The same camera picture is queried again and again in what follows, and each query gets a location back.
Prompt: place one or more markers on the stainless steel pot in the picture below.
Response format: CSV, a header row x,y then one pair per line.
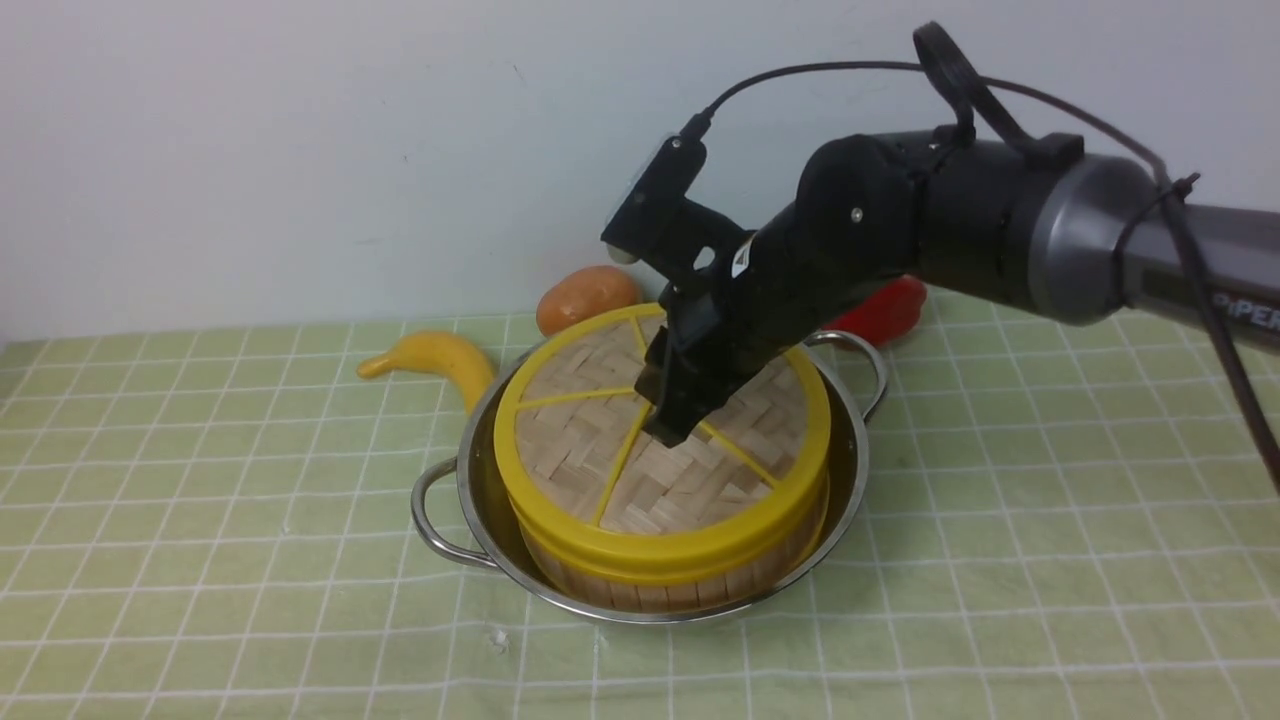
x,y
491,520

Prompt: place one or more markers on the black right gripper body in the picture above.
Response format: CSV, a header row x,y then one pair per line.
x,y
851,223

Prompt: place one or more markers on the bamboo steamer basket yellow rim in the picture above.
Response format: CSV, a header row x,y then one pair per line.
x,y
692,556

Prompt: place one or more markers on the yellow toy banana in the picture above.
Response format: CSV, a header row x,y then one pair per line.
x,y
446,354

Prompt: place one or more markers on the woven bamboo steamer lid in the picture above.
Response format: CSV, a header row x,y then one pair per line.
x,y
569,427

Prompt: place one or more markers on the red toy bell pepper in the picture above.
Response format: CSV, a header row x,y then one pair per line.
x,y
891,312

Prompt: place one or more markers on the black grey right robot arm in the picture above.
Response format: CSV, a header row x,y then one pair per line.
x,y
1072,244

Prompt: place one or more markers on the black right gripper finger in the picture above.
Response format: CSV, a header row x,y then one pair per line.
x,y
685,384

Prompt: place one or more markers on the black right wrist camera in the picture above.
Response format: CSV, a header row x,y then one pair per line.
x,y
656,224

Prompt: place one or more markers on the orange toy fruit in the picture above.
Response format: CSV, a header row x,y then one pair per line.
x,y
581,295

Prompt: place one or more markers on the green checkered tablecloth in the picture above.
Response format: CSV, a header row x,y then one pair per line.
x,y
1059,524

